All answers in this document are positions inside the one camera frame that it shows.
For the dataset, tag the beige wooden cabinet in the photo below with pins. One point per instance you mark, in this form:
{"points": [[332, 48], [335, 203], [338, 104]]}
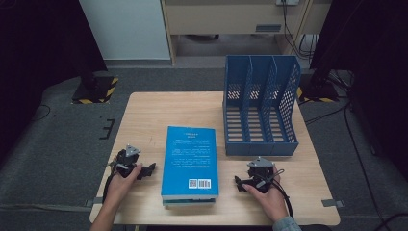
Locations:
{"points": [[218, 17]]}

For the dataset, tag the person's right hand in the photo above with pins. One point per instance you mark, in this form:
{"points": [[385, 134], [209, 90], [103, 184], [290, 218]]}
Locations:
{"points": [[272, 202]]}

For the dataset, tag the white cabinet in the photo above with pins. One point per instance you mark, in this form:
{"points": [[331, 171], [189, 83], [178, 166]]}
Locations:
{"points": [[128, 29]]}

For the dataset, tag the black curtain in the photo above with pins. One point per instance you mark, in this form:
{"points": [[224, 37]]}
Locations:
{"points": [[369, 38], [32, 48]]}

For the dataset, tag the blue plastic file rack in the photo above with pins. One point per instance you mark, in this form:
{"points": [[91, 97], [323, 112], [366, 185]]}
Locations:
{"points": [[260, 148]]}

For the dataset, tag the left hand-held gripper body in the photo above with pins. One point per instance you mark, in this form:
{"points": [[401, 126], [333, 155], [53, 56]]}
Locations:
{"points": [[123, 165]]}

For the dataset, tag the light blue book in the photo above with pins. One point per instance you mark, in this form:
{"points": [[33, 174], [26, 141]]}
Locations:
{"points": [[189, 160]]}

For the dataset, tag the teal illustrated book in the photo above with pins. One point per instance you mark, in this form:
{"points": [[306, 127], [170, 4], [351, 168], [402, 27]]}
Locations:
{"points": [[189, 202]]}

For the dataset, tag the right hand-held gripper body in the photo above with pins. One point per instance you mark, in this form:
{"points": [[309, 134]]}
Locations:
{"points": [[260, 174]]}

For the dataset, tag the black stand base striped edge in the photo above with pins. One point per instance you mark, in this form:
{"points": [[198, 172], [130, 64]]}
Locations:
{"points": [[96, 91], [320, 91]]}

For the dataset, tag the grey tape strip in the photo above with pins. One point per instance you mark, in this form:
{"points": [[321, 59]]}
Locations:
{"points": [[93, 202], [332, 203]]}

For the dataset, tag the white power socket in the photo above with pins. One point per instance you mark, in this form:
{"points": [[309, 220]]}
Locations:
{"points": [[287, 2]]}

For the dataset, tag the person's left hand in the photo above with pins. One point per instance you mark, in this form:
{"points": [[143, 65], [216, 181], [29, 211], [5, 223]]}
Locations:
{"points": [[120, 187]]}

